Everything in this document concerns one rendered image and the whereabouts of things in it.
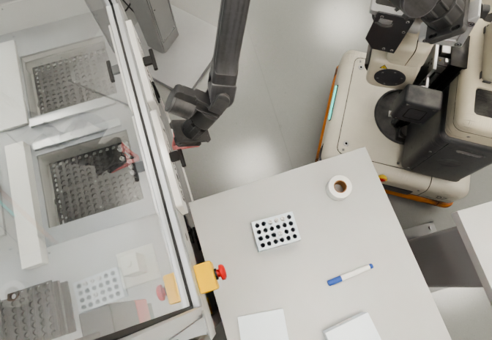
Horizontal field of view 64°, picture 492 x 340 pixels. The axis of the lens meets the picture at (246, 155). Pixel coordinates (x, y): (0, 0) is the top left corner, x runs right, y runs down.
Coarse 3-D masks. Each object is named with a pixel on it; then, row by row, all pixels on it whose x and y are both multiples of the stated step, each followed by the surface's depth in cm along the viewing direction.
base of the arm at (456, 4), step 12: (444, 0) 84; (456, 0) 84; (468, 0) 87; (432, 12) 86; (444, 12) 86; (456, 12) 85; (468, 12) 86; (432, 24) 88; (444, 24) 87; (456, 24) 86; (432, 36) 91; (444, 36) 88
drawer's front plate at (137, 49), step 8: (128, 24) 119; (128, 32) 118; (136, 32) 126; (136, 40) 117; (136, 48) 116; (136, 56) 115; (144, 72) 114; (144, 80) 113; (144, 88) 112; (152, 88) 121; (152, 96) 113; (152, 104) 113
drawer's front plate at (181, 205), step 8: (152, 112) 110; (152, 120) 109; (160, 120) 114; (160, 128) 108; (160, 136) 107; (160, 144) 107; (168, 144) 116; (168, 152) 108; (168, 160) 105; (168, 168) 105; (168, 176) 104; (176, 184) 103; (176, 192) 102; (176, 200) 102; (184, 200) 112; (184, 208) 105
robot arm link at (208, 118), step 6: (198, 108) 93; (204, 108) 94; (198, 114) 95; (204, 114) 94; (210, 114) 94; (216, 114) 95; (198, 120) 96; (204, 120) 95; (210, 120) 95; (216, 120) 97; (198, 126) 97; (204, 126) 97; (210, 126) 98
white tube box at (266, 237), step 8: (272, 216) 114; (280, 216) 114; (288, 216) 116; (256, 224) 115; (264, 224) 116; (272, 224) 113; (280, 224) 113; (288, 224) 113; (296, 224) 113; (256, 232) 112; (264, 232) 112; (272, 232) 112; (288, 232) 112; (296, 232) 112; (256, 240) 111; (264, 240) 111; (272, 240) 111; (280, 240) 115; (288, 240) 111; (296, 240) 111; (264, 248) 111
